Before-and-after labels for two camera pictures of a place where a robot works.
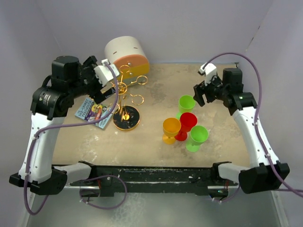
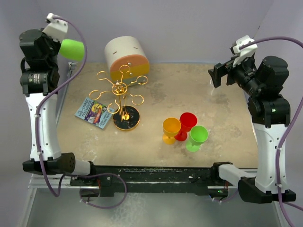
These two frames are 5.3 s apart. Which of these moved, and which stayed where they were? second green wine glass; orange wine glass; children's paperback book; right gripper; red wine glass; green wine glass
Moved: green wine glass; right gripper
Stayed: second green wine glass; orange wine glass; red wine glass; children's paperback book
